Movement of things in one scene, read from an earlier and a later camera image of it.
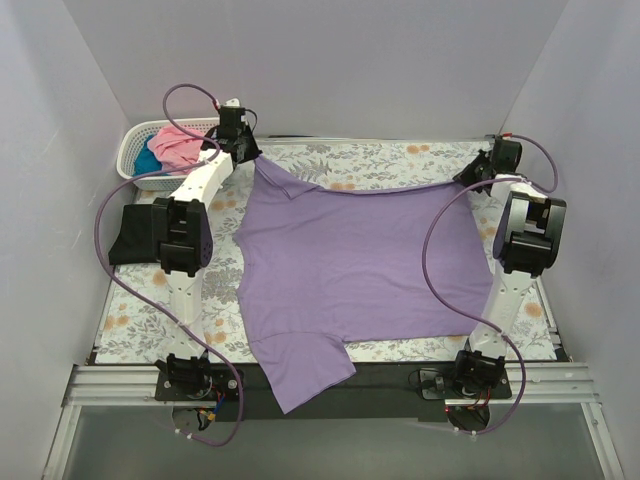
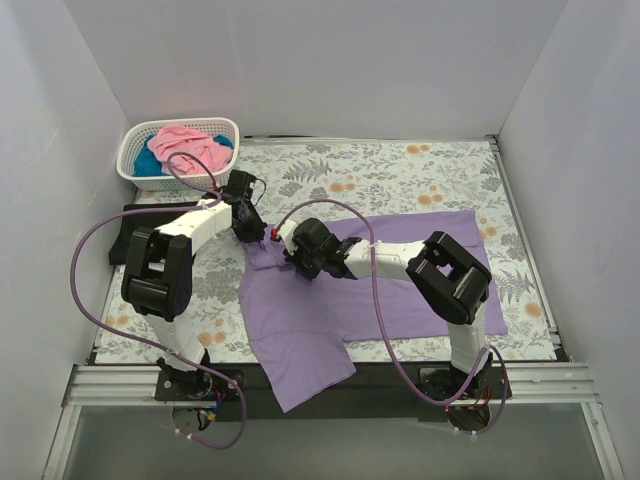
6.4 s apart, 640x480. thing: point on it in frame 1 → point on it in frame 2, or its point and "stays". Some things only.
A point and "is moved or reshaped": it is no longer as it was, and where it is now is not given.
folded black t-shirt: [134, 245] stays
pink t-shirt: [175, 148] stays
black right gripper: [477, 170] → [298, 263]
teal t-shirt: [145, 161] stays
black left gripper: [245, 147] → [251, 230]
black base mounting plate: [376, 391] stays
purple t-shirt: [318, 268] is moved or reshaped
